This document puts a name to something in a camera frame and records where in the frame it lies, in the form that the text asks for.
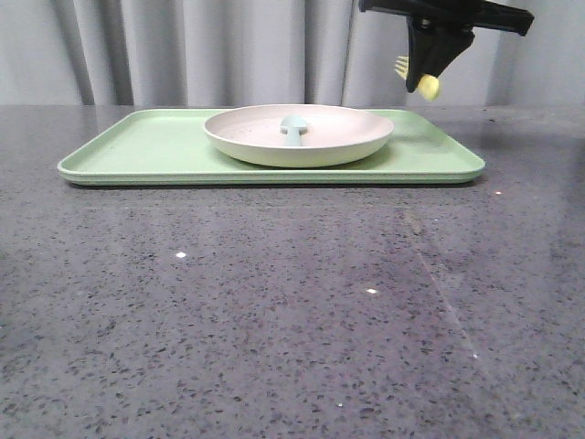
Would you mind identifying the light blue plastic spoon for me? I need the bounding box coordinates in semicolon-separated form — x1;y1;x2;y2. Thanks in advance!
280;114;308;146

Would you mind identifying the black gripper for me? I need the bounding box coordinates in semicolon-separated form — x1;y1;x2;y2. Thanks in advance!
358;0;534;93

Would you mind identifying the cream round plate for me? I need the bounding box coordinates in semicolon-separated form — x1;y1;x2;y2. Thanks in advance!
204;104;395;168

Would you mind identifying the yellow plastic fork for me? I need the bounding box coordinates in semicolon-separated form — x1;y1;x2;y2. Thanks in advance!
394;56;441;102

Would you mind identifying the light green plastic tray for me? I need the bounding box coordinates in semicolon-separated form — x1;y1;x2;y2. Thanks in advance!
58;109;485;187

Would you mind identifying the grey pleated curtain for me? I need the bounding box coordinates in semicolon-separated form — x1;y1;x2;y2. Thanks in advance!
1;1;584;108

